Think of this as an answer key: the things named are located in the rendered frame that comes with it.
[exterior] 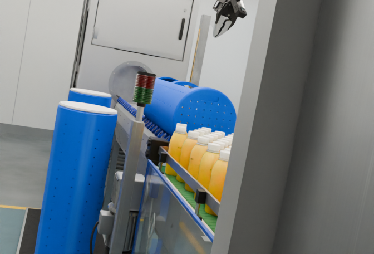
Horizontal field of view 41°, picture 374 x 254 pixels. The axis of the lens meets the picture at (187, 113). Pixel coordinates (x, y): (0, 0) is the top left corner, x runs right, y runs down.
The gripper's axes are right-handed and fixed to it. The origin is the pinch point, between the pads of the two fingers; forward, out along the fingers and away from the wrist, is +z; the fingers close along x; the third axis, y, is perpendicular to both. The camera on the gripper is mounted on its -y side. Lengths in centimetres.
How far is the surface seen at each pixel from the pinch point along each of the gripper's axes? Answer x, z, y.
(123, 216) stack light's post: 24, 68, -39
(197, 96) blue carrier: -7.5, 26.0, 2.2
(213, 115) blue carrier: -17.2, 29.7, -1.4
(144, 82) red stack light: 36, 26, -31
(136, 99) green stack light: 36, 32, -31
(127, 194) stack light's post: 26, 61, -38
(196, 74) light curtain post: -85, 24, 128
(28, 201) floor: -46, 184, 201
